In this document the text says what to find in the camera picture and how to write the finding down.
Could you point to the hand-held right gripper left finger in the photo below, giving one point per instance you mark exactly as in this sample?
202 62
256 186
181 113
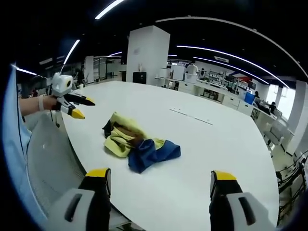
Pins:
81 207

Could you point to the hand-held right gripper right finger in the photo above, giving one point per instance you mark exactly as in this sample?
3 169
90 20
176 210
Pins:
231 207

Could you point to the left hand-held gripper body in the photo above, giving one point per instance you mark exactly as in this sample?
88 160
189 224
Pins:
60 85

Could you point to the yellow and blue garment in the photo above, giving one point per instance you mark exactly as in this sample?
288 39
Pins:
134 142

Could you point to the person's left hand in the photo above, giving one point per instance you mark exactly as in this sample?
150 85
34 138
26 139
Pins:
50 102

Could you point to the white wristband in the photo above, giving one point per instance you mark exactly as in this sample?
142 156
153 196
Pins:
41 104

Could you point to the long ceiling light strip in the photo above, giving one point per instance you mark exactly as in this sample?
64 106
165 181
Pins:
231 56
109 8
71 51

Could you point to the black cabinet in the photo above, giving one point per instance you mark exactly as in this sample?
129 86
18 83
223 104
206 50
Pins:
139 78

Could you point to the light blue shirt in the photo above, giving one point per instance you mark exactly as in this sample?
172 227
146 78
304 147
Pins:
14 144

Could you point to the white square pillar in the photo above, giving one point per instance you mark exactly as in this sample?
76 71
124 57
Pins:
147 54

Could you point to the grey office chair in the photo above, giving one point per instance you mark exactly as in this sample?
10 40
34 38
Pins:
276 136

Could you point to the blue storage bin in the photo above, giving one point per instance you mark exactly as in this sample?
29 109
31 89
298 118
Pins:
249 98

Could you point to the white storage box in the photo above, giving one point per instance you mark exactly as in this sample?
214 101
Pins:
190 78

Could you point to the row of white cabinets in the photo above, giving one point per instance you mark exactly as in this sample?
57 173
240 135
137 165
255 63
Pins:
216 93

